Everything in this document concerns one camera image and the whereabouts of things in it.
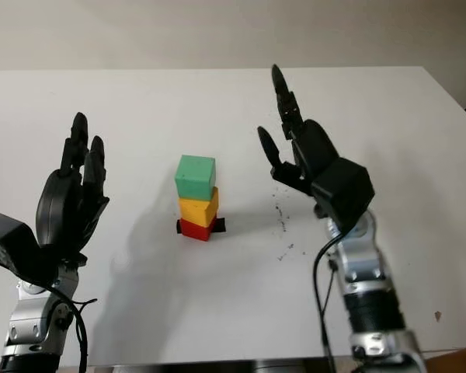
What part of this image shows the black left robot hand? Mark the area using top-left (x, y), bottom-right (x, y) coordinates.
top-left (36, 112), bottom-right (110, 262)

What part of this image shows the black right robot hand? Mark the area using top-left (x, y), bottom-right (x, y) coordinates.
top-left (257, 64), bottom-right (345, 199)

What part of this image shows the green wooden block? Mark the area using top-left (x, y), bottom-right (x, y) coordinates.
top-left (173, 154), bottom-right (217, 201)

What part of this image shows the yellow wooden block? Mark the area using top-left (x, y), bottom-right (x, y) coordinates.
top-left (178, 186), bottom-right (220, 228)

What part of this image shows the red wooden block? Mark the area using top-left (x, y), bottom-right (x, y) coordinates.
top-left (179, 215), bottom-right (217, 242)

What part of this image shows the black tape strip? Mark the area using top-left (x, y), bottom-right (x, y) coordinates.
top-left (176, 218), bottom-right (227, 235)

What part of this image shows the dark robot torso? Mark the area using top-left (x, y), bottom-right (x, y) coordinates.
top-left (108, 359), bottom-right (335, 373)

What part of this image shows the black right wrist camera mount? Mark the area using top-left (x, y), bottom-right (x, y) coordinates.
top-left (310, 157), bottom-right (375, 234)

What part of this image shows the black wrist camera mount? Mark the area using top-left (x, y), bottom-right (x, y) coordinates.
top-left (0, 212), bottom-right (44, 281)
top-left (310, 157), bottom-right (375, 234)

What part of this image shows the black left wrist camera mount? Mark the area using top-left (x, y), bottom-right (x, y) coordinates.
top-left (0, 212), bottom-right (44, 281)

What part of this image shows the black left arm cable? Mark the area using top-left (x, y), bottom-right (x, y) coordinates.
top-left (46, 283), bottom-right (99, 373)

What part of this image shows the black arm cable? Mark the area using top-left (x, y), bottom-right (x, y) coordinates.
top-left (312, 225), bottom-right (370, 373)
top-left (46, 283), bottom-right (99, 373)

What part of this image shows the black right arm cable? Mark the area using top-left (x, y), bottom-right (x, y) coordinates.
top-left (312, 225), bottom-right (370, 373)

